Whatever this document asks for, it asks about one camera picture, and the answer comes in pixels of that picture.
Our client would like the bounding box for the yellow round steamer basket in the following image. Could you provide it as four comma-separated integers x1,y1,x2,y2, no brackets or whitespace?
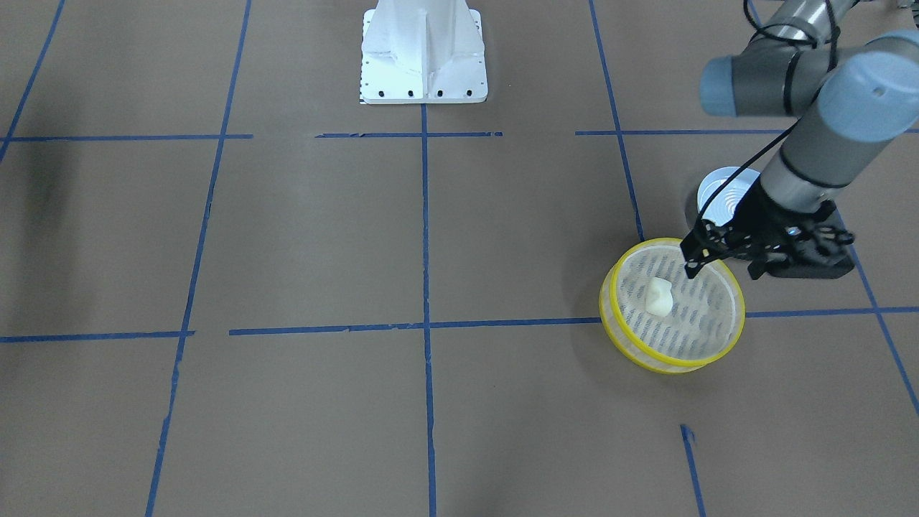
600,238,746,374

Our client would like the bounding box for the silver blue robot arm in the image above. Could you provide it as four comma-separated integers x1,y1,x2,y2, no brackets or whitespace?
681,1,918,279

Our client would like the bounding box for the light blue plate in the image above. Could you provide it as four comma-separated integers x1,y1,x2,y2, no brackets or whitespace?
696,166,763,216

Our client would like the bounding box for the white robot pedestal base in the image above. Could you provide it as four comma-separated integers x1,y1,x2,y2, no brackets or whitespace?
359,1,489,105

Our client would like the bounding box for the pale white bun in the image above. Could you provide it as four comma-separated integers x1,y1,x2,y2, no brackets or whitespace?
645,277,675,317

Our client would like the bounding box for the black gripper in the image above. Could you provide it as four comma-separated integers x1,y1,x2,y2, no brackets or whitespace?
680,180,813,279

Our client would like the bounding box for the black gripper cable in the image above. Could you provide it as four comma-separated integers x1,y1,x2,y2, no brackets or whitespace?
696,0,842,238

